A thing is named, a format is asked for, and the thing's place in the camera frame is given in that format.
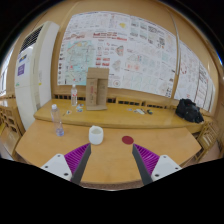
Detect wooden chair left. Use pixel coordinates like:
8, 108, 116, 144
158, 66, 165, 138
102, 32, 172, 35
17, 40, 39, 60
0, 106, 25, 136

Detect clear plastic water bottle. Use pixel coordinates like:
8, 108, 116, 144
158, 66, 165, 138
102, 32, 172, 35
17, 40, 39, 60
51, 104, 64, 137

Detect white standing air conditioner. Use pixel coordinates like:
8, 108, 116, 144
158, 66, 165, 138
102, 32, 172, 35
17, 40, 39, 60
15, 21, 59, 129

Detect right wall poster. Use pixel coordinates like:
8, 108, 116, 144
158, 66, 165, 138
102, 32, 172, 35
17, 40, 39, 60
174, 42, 215, 112

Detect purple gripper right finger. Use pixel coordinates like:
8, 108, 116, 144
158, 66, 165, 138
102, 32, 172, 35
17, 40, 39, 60
132, 144, 181, 185

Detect black bag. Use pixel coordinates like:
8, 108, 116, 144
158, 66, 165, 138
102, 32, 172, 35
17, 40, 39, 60
175, 99, 204, 123

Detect wooden chair right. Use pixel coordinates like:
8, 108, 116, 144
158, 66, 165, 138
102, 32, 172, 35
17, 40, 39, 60
194, 122, 220, 162

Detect red label water bottle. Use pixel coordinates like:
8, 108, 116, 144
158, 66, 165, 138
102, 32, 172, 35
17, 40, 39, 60
71, 84, 77, 106

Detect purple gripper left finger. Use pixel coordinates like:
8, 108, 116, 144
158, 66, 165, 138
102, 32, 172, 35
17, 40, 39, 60
42, 143, 91, 185

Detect wooden chair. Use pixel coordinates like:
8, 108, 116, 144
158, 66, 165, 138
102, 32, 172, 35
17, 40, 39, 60
194, 122, 220, 162
0, 106, 25, 136

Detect white ceramic cup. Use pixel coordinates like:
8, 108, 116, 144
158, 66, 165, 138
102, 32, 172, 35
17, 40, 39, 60
89, 126, 104, 145

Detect brown cardboard box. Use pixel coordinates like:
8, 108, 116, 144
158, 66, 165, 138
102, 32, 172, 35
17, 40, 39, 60
86, 68, 109, 111

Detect small items on table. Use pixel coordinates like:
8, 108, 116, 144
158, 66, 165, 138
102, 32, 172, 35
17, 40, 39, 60
127, 108, 153, 115

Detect red round coaster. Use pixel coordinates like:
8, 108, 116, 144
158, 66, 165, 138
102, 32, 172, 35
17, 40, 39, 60
122, 136, 134, 145

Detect large wall poster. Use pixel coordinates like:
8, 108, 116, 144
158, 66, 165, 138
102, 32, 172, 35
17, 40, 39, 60
57, 11, 177, 97

